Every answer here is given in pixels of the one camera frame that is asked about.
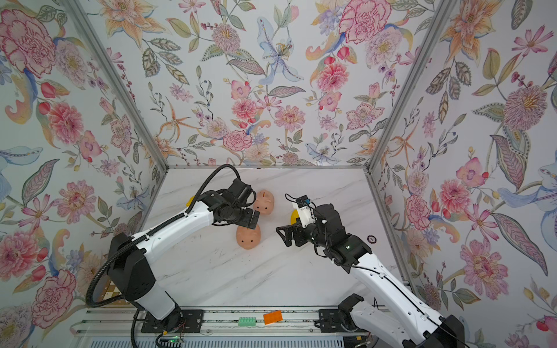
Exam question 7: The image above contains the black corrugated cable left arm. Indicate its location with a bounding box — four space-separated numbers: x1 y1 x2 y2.
85 164 242 309

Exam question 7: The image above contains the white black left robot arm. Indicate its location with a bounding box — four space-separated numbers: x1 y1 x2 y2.
107 178 259 331

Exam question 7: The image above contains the aluminium frame corner post left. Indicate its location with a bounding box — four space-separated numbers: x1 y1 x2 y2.
60 0 170 173

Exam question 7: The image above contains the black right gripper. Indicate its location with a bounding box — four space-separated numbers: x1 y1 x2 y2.
278 216 334 252

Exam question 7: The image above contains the wooden checker board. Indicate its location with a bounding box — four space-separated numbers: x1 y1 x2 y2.
102 281 131 307

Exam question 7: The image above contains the aluminium frame corner post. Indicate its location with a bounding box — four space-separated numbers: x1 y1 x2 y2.
60 0 170 173
366 0 458 173

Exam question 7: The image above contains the green terminal block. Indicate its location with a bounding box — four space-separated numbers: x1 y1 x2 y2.
237 317 257 327

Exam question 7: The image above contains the orange tag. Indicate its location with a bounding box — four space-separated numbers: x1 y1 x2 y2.
263 310 283 326

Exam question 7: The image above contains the pink piggy bank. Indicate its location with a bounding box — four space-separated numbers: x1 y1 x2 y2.
253 190 275 215
236 225 261 250

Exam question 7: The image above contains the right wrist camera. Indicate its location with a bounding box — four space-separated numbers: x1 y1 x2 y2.
294 195 315 228

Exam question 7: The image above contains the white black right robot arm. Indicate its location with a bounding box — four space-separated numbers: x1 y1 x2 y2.
276 197 466 347

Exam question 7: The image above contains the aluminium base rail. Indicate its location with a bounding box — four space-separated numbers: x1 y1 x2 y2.
70 306 366 338

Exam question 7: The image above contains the aluminium frame corner post right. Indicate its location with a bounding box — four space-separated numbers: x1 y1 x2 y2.
366 0 458 173

